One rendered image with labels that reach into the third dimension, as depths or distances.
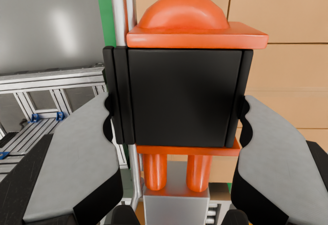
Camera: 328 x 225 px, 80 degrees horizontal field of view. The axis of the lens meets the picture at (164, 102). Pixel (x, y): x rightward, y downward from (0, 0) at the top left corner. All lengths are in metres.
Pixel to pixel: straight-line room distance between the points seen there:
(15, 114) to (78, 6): 0.86
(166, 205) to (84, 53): 1.37
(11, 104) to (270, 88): 1.57
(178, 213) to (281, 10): 0.78
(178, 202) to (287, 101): 0.88
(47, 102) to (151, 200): 1.38
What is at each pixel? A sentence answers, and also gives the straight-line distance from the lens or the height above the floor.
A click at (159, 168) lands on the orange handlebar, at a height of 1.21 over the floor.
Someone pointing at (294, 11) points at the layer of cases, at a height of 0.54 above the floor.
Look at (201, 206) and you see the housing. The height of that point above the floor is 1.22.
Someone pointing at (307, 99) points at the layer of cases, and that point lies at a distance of 1.07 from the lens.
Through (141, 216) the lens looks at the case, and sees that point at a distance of 1.28.
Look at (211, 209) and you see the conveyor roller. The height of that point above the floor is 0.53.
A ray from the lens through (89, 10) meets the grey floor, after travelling 1.43.
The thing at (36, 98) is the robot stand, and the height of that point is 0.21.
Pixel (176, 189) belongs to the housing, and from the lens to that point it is 0.20.
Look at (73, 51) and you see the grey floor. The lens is 1.53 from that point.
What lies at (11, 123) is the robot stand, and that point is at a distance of 1.79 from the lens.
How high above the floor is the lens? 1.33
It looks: 61 degrees down
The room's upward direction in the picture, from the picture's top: 176 degrees counter-clockwise
